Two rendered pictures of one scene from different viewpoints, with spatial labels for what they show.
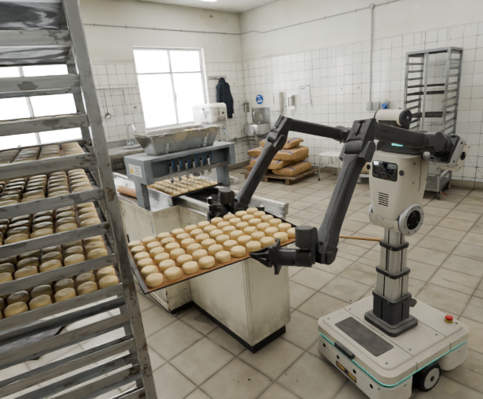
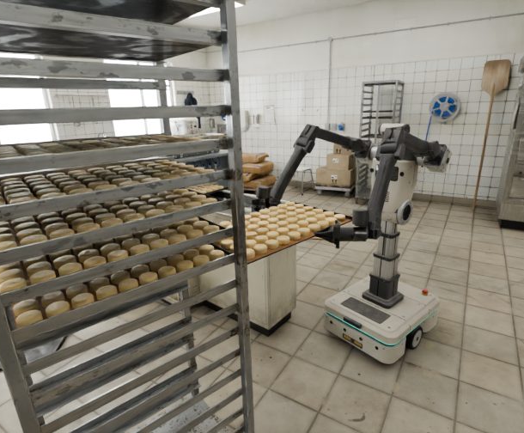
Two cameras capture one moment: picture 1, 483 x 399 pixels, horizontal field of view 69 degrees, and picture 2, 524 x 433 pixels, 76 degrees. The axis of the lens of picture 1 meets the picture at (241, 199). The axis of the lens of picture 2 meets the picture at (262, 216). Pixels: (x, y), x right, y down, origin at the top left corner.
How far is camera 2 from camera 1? 0.50 m
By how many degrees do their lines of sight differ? 13
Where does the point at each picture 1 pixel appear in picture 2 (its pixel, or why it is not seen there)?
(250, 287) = (270, 277)
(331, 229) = (377, 211)
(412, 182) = (408, 181)
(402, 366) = (400, 328)
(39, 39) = (201, 36)
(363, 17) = (322, 48)
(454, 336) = (430, 305)
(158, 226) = not seen: hidden behind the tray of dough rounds
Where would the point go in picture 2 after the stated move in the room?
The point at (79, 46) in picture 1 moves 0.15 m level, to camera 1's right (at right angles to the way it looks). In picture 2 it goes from (232, 45) to (287, 46)
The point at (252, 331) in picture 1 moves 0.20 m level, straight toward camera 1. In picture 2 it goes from (270, 315) to (278, 334)
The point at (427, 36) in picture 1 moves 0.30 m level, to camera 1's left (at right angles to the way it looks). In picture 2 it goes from (376, 70) to (359, 70)
